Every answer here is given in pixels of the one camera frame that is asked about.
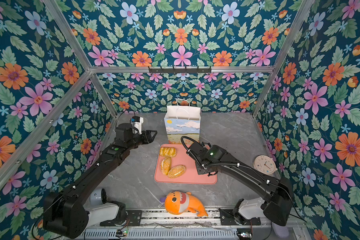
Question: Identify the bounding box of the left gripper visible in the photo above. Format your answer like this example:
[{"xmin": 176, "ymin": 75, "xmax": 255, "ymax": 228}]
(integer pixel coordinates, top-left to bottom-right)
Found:
[{"xmin": 125, "ymin": 128, "xmax": 158, "ymax": 151}]

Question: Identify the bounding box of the sugared cream fake bun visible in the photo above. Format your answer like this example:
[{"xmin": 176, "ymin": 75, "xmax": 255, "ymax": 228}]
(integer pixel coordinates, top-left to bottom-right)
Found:
[{"xmin": 167, "ymin": 165, "xmax": 187, "ymax": 179}]

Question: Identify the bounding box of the landscape print paper bag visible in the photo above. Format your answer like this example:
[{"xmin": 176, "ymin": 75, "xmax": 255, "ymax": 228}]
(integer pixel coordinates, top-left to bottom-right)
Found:
[{"xmin": 164, "ymin": 99, "xmax": 201, "ymax": 144}]

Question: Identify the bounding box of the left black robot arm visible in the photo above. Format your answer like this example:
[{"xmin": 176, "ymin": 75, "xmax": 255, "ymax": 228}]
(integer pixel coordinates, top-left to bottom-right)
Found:
[{"xmin": 43, "ymin": 123, "xmax": 158, "ymax": 239}]

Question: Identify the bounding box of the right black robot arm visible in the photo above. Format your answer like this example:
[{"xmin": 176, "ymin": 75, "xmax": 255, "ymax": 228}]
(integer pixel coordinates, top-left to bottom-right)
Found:
[{"xmin": 181, "ymin": 137, "xmax": 294, "ymax": 227}]

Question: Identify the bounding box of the braided glazed fake bread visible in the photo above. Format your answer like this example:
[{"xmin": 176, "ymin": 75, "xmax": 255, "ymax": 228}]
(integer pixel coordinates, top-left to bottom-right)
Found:
[{"xmin": 160, "ymin": 147, "xmax": 177, "ymax": 158}]

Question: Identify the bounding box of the upright sugared fake bun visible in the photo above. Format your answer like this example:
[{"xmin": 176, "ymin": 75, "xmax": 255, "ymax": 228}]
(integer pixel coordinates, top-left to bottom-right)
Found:
[{"xmin": 161, "ymin": 157, "xmax": 172, "ymax": 176}]

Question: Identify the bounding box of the pink plastic tray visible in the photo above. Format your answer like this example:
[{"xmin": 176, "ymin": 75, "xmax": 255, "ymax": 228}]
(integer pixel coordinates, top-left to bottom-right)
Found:
[{"xmin": 154, "ymin": 144, "xmax": 218, "ymax": 185}]

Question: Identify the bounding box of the orange shark plush toy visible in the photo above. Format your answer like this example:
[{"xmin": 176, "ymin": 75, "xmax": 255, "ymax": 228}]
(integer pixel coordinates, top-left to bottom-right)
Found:
[{"xmin": 160, "ymin": 191, "xmax": 209, "ymax": 217}]

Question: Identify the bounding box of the cream round alarm clock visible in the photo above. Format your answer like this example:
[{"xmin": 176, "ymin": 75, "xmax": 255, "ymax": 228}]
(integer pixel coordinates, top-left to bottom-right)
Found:
[{"xmin": 253, "ymin": 155, "xmax": 277, "ymax": 175}]

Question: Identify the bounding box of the lavender cylinder object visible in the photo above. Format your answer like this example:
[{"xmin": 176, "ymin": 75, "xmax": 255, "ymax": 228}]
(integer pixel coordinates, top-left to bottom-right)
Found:
[{"xmin": 272, "ymin": 223, "xmax": 289, "ymax": 239}]

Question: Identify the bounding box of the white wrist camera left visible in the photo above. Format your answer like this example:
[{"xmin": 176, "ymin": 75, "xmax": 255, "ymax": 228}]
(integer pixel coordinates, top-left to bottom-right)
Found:
[{"xmin": 131, "ymin": 116, "xmax": 144, "ymax": 135}]

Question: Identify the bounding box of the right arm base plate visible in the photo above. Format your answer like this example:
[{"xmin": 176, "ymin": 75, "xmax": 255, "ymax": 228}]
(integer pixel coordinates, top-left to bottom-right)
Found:
[{"xmin": 219, "ymin": 208, "xmax": 261, "ymax": 227}]

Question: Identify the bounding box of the black hook rail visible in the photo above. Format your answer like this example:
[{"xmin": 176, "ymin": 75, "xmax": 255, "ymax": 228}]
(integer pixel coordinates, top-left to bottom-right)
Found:
[{"xmin": 148, "ymin": 67, "xmax": 212, "ymax": 74}]

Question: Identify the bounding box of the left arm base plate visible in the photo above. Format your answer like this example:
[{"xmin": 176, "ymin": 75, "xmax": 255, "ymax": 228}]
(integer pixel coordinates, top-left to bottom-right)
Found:
[{"xmin": 100, "ymin": 210, "xmax": 143, "ymax": 227}]

